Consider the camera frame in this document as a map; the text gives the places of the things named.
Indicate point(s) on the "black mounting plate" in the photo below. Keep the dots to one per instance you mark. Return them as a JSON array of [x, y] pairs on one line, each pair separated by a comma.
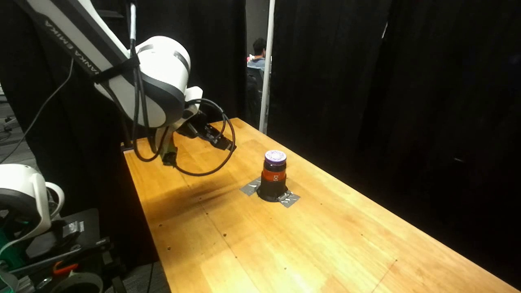
[[65, 233]]

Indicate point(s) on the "white vertical pole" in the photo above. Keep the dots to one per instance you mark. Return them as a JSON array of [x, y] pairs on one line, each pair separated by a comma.
[[265, 66]]

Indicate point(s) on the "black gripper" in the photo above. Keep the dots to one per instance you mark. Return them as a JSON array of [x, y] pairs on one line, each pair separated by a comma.
[[200, 127]]

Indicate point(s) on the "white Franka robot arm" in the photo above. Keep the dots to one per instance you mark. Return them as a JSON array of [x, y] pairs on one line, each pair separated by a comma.
[[156, 82]]

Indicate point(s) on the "grey square base plate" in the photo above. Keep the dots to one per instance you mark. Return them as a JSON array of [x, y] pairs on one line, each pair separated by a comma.
[[250, 188]]

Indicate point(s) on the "person in background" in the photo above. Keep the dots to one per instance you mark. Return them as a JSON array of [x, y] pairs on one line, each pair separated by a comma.
[[255, 54]]

